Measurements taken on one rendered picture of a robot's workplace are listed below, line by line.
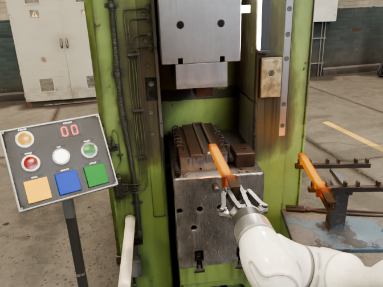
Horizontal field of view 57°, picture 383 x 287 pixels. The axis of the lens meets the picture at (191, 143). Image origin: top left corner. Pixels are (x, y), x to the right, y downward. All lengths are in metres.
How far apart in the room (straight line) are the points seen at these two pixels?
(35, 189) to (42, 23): 5.57
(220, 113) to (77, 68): 5.02
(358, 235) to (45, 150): 1.26
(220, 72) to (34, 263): 1.88
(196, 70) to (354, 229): 0.94
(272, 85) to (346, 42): 7.59
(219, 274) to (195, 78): 0.90
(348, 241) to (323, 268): 0.81
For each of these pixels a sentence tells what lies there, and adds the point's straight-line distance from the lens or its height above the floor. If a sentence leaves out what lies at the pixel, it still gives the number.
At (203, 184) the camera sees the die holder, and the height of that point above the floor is 0.88.
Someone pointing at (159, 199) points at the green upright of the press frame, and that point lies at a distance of 1.71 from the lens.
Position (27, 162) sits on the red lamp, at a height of 1.10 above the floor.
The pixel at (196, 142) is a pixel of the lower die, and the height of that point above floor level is 0.99.
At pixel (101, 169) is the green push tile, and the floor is 1.02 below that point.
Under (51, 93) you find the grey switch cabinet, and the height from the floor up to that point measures 0.23.
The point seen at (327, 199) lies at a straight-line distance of 1.29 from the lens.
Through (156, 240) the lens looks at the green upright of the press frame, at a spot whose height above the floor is 0.49.
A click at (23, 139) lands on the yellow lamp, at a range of 1.33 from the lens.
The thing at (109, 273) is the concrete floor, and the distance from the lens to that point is 2.46.
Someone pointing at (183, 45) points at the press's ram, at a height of 1.43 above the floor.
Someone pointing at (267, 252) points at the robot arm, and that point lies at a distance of 0.73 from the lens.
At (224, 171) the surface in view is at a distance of 1.13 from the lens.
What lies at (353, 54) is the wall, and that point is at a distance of 9.29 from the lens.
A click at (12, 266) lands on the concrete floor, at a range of 2.76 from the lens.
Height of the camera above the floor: 1.56
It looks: 21 degrees down
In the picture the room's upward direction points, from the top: 2 degrees counter-clockwise
